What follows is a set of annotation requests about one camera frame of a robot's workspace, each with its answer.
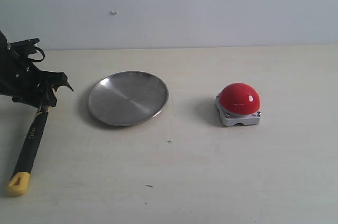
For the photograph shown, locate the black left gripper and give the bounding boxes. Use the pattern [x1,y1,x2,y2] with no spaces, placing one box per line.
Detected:
[1,33,73,108]

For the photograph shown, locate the yellow black claw hammer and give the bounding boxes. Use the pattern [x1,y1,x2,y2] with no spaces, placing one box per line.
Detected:
[6,97,50,197]

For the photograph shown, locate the red dome button grey base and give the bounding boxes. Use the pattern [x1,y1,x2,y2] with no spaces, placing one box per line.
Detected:
[215,83,261,126]

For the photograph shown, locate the round steel plate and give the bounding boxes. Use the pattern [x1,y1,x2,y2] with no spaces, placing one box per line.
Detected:
[87,71,169,127]

